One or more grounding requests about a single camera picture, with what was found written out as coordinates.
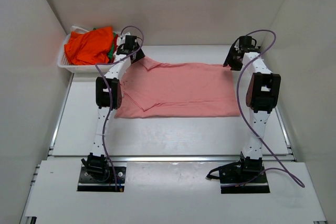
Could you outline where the orange t shirt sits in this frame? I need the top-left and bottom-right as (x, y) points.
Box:
(64, 26), (114, 65)

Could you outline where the white garment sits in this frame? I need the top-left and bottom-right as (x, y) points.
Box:
(70, 25), (89, 34)

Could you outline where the red garment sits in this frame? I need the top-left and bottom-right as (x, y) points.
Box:
(107, 33), (119, 63)

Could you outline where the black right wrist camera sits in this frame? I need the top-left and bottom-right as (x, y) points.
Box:
(238, 35), (257, 50)

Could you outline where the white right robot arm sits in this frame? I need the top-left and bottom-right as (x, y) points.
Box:
(223, 45), (281, 182)

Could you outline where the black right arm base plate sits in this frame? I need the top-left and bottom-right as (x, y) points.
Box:
(205, 161), (270, 194)

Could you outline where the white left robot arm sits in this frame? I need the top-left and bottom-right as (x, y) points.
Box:
(81, 40), (144, 184)

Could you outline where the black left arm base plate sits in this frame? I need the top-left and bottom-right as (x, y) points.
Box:
(77, 166), (127, 193)

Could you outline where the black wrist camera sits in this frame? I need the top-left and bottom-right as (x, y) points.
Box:
(123, 35), (138, 51)
(238, 35), (257, 50)

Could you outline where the white plastic basket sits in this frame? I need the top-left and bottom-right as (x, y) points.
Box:
(57, 32), (116, 73)

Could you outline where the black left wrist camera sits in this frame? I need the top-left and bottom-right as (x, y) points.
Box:
(123, 35), (138, 51)

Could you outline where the pink t shirt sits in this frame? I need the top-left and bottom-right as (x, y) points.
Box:
(116, 57), (240, 119)

